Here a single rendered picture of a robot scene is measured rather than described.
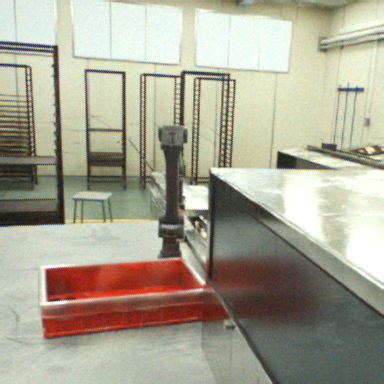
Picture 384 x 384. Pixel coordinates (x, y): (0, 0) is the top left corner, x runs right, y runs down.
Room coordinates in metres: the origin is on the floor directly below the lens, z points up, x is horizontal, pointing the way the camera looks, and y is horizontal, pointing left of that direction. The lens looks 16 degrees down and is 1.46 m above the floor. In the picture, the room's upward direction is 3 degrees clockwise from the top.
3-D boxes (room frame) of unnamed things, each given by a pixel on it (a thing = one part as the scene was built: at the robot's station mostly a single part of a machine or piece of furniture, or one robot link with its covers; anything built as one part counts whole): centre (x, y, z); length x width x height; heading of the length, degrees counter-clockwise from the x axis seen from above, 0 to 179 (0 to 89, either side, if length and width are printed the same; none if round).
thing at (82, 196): (4.93, 1.56, 0.23); 0.36 x 0.36 x 0.46; 4
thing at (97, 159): (7.86, 2.26, 0.89); 0.60 x 0.59 x 1.78; 107
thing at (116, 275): (1.42, 0.37, 0.87); 0.49 x 0.34 x 0.10; 113
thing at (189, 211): (3.06, 0.45, 0.89); 1.25 x 0.18 x 0.09; 17
